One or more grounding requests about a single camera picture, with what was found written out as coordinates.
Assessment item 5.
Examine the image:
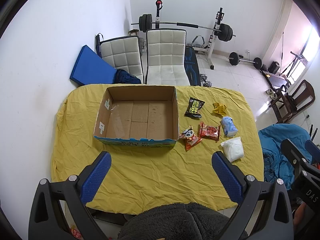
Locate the barbell on floor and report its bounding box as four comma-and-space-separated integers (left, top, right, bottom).
228, 51, 263, 70

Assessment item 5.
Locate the white padded chair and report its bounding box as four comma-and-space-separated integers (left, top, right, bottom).
99, 36, 144, 83
145, 28, 190, 86

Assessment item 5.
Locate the blue white tissue pack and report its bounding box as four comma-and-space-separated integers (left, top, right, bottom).
221, 116, 238, 137

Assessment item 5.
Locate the white padded chair right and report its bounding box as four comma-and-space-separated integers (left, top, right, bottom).
145, 28, 190, 86

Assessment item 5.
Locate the black tripod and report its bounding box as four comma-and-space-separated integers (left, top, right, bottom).
280, 51, 308, 79

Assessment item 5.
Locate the dark blue cloth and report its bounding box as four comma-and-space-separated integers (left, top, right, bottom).
113, 69, 142, 84

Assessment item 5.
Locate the black shoe wipe packet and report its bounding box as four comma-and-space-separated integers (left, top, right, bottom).
184, 97, 205, 119

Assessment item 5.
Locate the open cardboard box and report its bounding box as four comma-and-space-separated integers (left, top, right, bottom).
93, 85, 180, 148

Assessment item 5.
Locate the black weight bench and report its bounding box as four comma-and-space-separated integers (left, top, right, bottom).
184, 46, 201, 86

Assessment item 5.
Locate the panda snack packet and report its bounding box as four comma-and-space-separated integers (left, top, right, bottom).
179, 126, 202, 151

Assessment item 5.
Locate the blue folded mat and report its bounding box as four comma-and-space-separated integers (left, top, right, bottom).
70, 45, 116, 86

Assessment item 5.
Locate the white padded chair left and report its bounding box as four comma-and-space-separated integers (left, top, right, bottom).
99, 36, 144, 83

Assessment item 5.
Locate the blue bean bag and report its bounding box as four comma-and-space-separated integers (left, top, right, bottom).
258, 124, 312, 190

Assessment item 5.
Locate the yellow packet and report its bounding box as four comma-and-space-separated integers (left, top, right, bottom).
213, 102, 227, 116

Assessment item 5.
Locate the white label with green tape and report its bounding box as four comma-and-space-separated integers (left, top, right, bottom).
104, 99, 110, 110

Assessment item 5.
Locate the dark wooden chair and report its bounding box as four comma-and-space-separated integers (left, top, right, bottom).
269, 80, 316, 124

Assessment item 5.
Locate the red floral snack packet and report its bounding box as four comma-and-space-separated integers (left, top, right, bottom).
199, 122, 220, 141

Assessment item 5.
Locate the dumbbell on floor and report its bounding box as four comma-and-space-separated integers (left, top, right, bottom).
200, 74, 212, 87

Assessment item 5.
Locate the white soft pouch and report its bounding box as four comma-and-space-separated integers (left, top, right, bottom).
220, 137, 244, 163

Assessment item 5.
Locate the yellow tablecloth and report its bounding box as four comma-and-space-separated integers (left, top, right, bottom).
51, 85, 264, 215

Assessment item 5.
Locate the dark fleece sleeve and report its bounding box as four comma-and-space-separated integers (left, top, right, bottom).
118, 203, 229, 239

